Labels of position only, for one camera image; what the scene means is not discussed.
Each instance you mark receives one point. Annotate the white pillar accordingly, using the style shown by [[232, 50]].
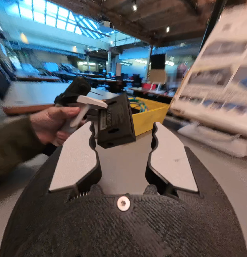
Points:
[[109, 60]]

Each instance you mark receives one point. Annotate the black hanging panel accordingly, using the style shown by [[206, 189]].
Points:
[[158, 61]]

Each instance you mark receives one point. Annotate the yellow plastic bin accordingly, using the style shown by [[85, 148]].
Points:
[[147, 120]]

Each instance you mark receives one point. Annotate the black post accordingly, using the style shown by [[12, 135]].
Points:
[[214, 20]]

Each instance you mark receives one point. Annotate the wooden background table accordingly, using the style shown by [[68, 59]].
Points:
[[151, 92]]

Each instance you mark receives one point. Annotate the wood-edged table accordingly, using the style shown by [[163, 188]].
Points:
[[35, 108]]

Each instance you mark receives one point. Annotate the black office chair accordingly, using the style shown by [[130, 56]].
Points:
[[136, 79]]

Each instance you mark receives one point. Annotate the black network switch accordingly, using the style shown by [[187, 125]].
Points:
[[119, 122]]

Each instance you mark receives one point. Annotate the printed instruction sheet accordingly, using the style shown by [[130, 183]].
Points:
[[216, 80]]

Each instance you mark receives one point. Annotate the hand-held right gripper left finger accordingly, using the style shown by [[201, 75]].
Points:
[[75, 160]]

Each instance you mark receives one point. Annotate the red crate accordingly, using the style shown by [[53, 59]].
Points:
[[147, 86]]

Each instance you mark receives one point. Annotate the person's left forearm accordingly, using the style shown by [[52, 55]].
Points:
[[13, 144]]

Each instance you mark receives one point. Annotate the person's left hand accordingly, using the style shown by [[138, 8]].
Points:
[[47, 124]]

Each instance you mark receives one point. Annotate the wooden post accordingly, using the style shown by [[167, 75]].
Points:
[[150, 60]]

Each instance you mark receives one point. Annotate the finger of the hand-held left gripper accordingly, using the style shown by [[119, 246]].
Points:
[[91, 102]]

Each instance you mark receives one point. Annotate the dark laptop screen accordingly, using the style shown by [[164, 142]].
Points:
[[1, 84]]

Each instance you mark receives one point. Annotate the brown cardboard panel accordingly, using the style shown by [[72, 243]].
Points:
[[158, 76]]

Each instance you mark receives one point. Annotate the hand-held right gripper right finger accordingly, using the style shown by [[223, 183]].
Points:
[[169, 160]]

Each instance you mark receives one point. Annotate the black bin divider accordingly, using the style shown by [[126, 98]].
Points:
[[135, 111]]

